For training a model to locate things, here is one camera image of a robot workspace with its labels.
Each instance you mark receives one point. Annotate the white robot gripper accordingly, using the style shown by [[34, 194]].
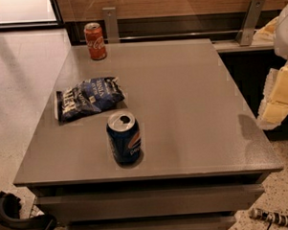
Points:
[[285, 34]]

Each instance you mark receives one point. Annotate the blue Pepsi can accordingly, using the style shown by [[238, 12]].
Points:
[[125, 138]]

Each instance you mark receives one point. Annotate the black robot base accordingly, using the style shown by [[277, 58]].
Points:
[[10, 216]]

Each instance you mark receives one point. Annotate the red Coca-Cola can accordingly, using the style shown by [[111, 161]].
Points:
[[94, 41]]

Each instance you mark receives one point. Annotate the grey table with drawers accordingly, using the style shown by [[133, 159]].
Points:
[[203, 157]]

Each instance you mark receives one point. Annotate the black and white striped object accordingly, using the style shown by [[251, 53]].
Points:
[[270, 217]]

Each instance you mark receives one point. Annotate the dark blue chip bag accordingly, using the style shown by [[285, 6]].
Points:
[[89, 97]]

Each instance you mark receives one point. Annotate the right metal bracket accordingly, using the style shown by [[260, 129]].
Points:
[[247, 31]]

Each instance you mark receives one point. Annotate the metal bracket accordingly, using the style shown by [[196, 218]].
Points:
[[111, 24], [247, 31]]

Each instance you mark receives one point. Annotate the left metal bracket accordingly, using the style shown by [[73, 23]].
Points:
[[111, 24]]

